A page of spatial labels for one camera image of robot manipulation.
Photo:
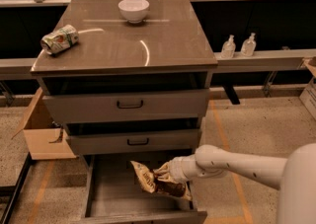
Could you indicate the white padded gripper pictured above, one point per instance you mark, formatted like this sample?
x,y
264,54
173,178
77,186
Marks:
x,y
177,170

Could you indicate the brown and yellow chip bag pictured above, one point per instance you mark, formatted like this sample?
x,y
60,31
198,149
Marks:
x,y
150,182

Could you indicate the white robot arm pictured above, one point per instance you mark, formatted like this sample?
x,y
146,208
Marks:
x,y
294,177

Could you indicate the grey middle drawer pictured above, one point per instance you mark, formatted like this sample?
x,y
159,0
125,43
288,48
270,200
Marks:
x,y
134,142

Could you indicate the grey top drawer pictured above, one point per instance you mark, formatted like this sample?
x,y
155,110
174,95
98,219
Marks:
x,y
127,106

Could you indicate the grey open bottom drawer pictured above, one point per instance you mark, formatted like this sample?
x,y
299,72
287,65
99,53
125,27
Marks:
x,y
114,195

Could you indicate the grey drawer cabinet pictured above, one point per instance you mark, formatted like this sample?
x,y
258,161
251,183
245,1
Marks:
x,y
168,51

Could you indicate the left clear sanitizer bottle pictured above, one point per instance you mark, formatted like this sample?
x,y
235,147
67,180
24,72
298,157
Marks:
x,y
228,48

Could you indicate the clear sanitizer bottle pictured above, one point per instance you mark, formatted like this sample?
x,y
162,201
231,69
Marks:
x,y
228,48
249,45

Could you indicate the right clear sanitizer bottle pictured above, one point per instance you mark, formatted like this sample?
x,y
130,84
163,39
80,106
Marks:
x,y
249,45

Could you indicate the open cardboard box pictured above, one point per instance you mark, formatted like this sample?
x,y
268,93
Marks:
x,y
45,140

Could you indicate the white box at right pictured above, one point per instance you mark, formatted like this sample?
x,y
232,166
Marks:
x,y
308,97

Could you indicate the white bowl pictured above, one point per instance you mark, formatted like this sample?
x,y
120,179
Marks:
x,y
134,11

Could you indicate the crushed green soda can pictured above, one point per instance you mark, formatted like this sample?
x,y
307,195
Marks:
x,y
59,40

